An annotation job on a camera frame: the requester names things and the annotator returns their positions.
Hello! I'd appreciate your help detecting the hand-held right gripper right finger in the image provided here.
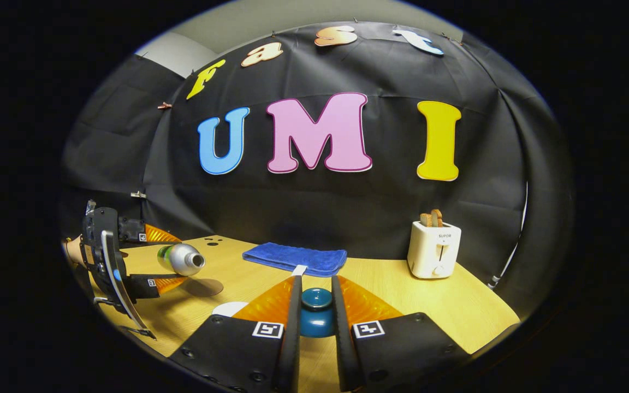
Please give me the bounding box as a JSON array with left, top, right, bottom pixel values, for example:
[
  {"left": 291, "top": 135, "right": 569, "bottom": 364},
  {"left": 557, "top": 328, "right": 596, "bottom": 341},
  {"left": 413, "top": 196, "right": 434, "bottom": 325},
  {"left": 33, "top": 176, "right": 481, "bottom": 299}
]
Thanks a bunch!
[{"left": 331, "top": 276, "right": 471, "bottom": 392}]

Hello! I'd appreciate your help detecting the blue teacup lid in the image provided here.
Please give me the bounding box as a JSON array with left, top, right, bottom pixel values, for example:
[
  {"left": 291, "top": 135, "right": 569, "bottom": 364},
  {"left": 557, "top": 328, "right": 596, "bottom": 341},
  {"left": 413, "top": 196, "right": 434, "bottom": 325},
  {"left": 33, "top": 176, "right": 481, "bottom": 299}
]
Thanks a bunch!
[{"left": 299, "top": 288, "right": 335, "bottom": 338}]

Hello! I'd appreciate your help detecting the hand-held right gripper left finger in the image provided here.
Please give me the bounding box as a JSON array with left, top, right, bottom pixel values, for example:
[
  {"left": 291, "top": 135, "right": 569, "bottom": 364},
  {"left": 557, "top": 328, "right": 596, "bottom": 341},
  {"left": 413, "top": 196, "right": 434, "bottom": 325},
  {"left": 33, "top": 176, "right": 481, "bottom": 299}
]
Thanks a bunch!
[{"left": 168, "top": 276, "right": 303, "bottom": 393}]

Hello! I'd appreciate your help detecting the blue folded towel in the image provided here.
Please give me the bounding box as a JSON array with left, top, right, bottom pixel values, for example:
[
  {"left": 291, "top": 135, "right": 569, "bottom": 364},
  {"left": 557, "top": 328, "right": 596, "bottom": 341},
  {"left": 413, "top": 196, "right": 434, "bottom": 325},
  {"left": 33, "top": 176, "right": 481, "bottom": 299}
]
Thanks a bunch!
[{"left": 242, "top": 242, "right": 348, "bottom": 278}]

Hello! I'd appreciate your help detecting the white cable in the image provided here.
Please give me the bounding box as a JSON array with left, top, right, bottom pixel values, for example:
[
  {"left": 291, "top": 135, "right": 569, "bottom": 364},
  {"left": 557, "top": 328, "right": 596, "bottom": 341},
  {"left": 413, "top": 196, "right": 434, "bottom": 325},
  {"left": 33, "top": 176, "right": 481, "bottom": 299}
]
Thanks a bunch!
[{"left": 488, "top": 182, "right": 529, "bottom": 289}]

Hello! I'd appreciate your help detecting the black backdrop cloth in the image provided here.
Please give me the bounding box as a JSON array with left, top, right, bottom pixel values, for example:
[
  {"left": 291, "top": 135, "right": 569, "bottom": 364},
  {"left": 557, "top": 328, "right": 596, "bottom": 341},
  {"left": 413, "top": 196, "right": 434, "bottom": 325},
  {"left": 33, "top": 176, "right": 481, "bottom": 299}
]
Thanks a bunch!
[{"left": 61, "top": 21, "right": 574, "bottom": 320}]

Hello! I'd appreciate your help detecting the white toaster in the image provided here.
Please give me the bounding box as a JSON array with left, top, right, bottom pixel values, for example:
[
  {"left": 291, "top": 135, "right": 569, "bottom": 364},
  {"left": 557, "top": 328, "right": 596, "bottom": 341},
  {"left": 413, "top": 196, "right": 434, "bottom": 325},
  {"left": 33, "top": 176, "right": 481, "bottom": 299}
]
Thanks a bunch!
[{"left": 407, "top": 221, "right": 462, "bottom": 280}]

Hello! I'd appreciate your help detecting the brown round coaster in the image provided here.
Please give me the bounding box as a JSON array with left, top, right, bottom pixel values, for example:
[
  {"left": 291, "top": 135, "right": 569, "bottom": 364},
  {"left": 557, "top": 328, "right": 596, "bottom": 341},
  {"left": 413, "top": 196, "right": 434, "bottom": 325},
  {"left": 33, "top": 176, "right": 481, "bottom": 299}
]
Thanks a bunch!
[{"left": 182, "top": 277, "right": 224, "bottom": 298}]

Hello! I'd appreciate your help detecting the silver green water bottle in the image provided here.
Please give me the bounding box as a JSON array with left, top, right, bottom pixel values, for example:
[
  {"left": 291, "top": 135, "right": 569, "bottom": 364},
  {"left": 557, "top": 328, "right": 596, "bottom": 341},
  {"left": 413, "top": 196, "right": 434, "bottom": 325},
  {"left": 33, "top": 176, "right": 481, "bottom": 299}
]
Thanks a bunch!
[{"left": 157, "top": 243, "right": 206, "bottom": 277}]

